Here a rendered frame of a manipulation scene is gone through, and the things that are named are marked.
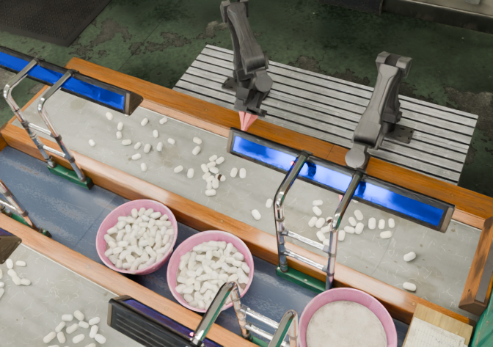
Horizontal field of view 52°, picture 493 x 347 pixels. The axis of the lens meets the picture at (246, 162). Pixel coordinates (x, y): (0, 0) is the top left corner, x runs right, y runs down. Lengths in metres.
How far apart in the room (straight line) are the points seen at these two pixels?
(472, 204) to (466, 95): 1.48
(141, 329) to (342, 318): 0.61
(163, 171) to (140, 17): 2.13
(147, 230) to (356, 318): 0.72
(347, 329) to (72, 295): 0.83
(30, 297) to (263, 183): 0.83
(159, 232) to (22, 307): 0.47
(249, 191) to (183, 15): 2.21
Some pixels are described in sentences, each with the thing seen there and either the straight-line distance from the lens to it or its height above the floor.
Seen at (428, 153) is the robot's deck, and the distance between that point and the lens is 1.97.
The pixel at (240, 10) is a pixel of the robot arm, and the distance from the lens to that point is 1.81.
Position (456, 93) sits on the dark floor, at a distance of 3.16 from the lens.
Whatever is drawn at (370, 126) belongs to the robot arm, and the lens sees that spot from 1.55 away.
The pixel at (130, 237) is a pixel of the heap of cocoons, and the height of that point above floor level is 0.74.
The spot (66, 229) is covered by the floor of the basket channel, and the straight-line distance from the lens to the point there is 1.91.
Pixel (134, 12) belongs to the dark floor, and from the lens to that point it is 3.90.
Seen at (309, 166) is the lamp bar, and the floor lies 1.09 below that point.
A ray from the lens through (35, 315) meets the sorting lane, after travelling 1.73.
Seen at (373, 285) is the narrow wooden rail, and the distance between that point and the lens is 1.55.
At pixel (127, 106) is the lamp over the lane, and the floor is 1.07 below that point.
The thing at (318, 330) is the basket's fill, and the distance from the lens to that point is 1.53.
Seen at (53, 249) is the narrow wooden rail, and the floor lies 0.76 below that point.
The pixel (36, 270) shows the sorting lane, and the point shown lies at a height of 0.74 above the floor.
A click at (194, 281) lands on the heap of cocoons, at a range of 1.60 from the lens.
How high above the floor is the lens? 2.18
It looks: 53 degrees down
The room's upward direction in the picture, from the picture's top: 9 degrees counter-clockwise
